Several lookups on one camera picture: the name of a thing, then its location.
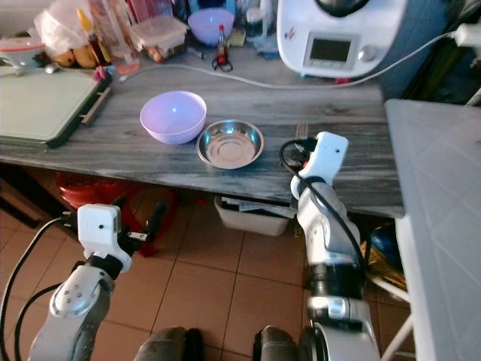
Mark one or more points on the shallow stainless steel bowl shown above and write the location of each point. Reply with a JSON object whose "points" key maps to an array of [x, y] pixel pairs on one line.
{"points": [[230, 144]]}

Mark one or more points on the dark right robot foot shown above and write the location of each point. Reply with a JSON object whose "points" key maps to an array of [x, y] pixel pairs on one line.
{"points": [[279, 346]]}

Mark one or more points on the dark left robot foot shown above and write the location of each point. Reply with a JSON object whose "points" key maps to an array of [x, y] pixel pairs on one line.
{"points": [[171, 346]]}

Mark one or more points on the grey folding table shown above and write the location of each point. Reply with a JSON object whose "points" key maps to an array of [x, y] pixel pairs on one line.
{"points": [[436, 226]]}

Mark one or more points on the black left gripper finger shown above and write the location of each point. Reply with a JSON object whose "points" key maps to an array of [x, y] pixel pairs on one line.
{"points": [[158, 218]]}

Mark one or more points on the crumpled clear plastic bag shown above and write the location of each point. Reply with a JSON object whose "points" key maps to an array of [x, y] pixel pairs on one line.
{"points": [[56, 28]]}

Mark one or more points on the yellow capped dark bottle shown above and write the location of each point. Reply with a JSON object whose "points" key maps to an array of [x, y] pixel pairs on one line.
{"points": [[94, 41]]}

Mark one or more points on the dark robot foot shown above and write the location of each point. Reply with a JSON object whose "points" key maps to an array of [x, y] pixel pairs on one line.
{"points": [[171, 346], [279, 346]]}

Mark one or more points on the small purple bowl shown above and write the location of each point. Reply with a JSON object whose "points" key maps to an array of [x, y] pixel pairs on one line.
{"points": [[210, 26]]}

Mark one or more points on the white plastic storage bin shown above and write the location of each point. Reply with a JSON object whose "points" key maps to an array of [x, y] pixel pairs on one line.
{"points": [[252, 218]]}

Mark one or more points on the red plastic stool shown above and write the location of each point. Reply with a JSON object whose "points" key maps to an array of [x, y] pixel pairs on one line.
{"points": [[90, 189]]}

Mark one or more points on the red rimmed white bowl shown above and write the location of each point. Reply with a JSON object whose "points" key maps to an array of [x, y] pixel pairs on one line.
{"points": [[21, 53]]}

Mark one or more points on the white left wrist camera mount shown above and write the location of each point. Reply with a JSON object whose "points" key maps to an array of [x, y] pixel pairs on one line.
{"points": [[98, 228]]}

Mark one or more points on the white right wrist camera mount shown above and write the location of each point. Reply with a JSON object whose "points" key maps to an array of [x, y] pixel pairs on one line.
{"points": [[326, 155]]}

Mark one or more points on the clear plastic food container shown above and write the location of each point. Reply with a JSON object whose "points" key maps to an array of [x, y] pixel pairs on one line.
{"points": [[158, 36]]}

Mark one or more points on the white wall plug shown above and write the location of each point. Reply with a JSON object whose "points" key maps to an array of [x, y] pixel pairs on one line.
{"points": [[467, 34]]}

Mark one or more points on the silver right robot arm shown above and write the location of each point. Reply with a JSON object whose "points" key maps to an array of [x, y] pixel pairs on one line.
{"points": [[334, 248]]}

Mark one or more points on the large purple plastic bowl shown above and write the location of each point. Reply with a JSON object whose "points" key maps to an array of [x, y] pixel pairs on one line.
{"points": [[171, 116]]}

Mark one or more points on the pale green cutting board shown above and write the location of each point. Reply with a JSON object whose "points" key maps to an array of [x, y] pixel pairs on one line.
{"points": [[49, 109]]}

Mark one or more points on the tall clear plastic jar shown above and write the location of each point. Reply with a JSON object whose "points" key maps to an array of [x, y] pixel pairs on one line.
{"points": [[116, 34]]}

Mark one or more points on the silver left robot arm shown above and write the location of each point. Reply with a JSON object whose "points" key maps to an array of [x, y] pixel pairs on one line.
{"points": [[77, 304]]}

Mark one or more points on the white kitchen machine with display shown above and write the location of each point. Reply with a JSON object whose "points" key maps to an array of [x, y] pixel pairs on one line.
{"points": [[346, 30]]}

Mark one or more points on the small dark sauce bottle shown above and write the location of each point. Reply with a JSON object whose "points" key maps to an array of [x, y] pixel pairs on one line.
{"points": [[222, 49]]}

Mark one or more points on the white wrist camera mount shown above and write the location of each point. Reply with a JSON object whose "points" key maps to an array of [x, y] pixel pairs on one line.
{"points": [[98, 228], [326, 155]]}

